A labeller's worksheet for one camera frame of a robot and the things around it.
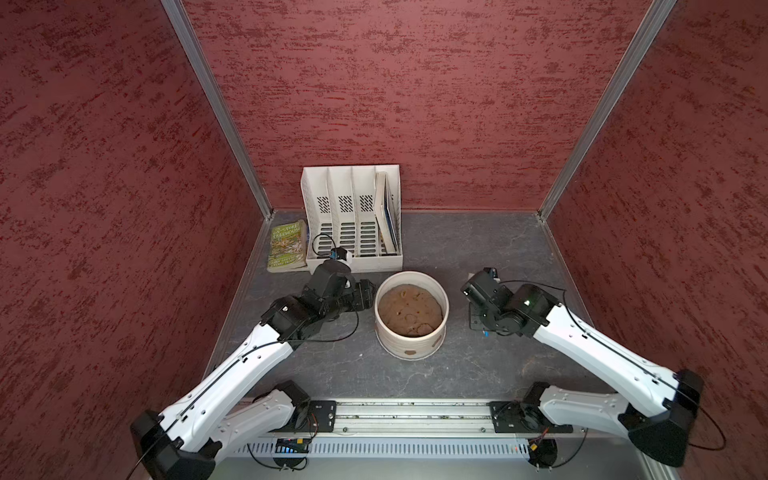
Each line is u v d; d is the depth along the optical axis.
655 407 0.39
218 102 0.87
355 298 0.64
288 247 1.04
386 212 0.90
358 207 1.12
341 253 0.65
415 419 0.75
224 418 0.42
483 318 0.66
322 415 0.74
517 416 0.74
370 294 0.70
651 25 0.73
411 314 0.81
